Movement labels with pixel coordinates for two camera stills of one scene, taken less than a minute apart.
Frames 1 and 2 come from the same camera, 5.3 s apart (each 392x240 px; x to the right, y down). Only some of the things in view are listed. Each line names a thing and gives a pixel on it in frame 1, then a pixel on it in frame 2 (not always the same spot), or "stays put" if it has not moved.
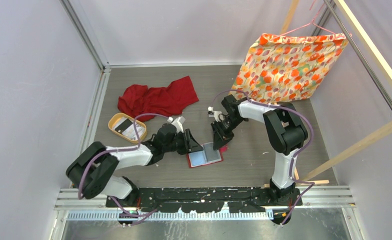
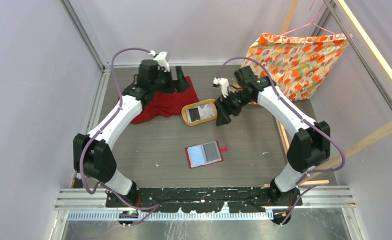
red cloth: [140, 102] stays put
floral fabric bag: [281, 68] stays put
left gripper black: [190, 144] to [179, 85]
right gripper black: [221, 137] to [222, 116]
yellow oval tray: [123, 125] to [212, 101]
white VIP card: [130, 132] to [206, 110]
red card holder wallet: [208, 156] stays put
